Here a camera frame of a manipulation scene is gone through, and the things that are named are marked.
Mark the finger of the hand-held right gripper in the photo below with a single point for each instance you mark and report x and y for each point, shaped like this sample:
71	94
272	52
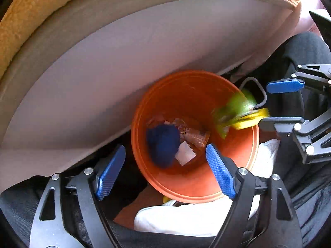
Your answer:
284	86
281	124

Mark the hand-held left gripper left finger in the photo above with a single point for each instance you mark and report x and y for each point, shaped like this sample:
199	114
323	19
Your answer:
111	171

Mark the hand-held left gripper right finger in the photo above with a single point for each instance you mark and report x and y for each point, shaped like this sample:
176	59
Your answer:
219	171

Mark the green yellow packet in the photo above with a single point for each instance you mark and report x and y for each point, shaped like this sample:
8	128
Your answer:
240	106

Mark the orange plastic bucket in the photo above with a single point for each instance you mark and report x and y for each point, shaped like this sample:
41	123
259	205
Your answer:
186	93

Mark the white paper piece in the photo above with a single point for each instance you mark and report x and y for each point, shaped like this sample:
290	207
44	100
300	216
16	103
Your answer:
185	155

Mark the clear plastic wrapper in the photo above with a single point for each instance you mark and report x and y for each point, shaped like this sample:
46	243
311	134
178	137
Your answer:
194	137

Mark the blue crumpled cloth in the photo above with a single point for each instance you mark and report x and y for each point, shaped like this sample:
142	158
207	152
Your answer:
163	144

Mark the small yellow object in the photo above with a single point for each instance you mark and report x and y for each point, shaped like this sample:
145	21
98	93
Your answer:
167	199

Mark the pink cloth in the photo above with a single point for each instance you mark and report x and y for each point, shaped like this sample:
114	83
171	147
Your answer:
307	18

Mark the black flat panel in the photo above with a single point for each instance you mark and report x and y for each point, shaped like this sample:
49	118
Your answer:
322	24

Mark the white table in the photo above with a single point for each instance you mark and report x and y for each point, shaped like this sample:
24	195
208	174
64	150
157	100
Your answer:
103	82

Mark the grey mattress edge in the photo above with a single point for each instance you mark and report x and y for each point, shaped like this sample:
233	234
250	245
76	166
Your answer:
77	13

